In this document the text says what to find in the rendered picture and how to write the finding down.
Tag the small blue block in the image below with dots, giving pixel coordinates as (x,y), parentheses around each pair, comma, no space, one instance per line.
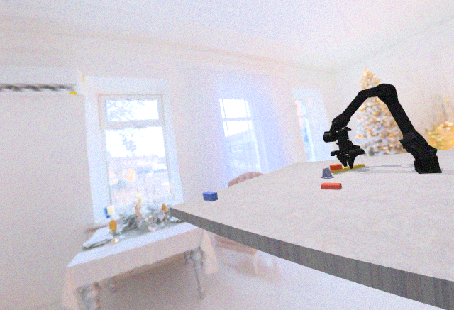
(210,196)

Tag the yellow bar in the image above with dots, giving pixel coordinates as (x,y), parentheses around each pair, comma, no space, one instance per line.
(339,168)

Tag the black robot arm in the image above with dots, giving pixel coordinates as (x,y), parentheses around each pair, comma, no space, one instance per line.
(426,160)

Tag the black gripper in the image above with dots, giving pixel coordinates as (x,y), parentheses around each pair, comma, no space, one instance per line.
(346,154)

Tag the red rectangular block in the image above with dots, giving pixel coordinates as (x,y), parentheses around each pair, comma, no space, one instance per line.
(335,186)

